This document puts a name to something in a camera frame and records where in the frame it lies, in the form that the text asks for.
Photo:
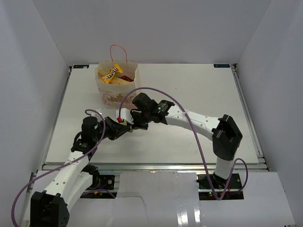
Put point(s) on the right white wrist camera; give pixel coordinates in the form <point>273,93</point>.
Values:
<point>124,115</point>

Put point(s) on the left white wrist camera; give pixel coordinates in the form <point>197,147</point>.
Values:
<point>97,113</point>

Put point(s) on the golden chips bag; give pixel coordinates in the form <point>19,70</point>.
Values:
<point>115,80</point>

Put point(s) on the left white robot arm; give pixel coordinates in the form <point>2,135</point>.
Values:
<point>52,206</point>

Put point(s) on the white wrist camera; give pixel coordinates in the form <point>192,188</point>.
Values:
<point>97,113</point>
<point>124,115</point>

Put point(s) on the green snack packet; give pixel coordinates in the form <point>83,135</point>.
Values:
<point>130,126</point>

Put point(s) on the yellow M&M's candy pack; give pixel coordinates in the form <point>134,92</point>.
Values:
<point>107,77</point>

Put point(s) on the aluminium front rail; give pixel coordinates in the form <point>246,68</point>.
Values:
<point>173,167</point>

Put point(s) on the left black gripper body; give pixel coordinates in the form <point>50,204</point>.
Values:
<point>111,131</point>

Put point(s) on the red candy packet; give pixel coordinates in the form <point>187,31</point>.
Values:
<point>126,78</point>

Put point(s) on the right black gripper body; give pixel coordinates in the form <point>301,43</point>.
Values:
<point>141,119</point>

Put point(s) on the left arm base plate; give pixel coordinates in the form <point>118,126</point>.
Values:
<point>105,188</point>

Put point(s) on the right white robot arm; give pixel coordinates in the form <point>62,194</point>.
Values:
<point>223,132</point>

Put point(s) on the white paper gift bag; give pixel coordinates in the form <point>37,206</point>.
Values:
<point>113,95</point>

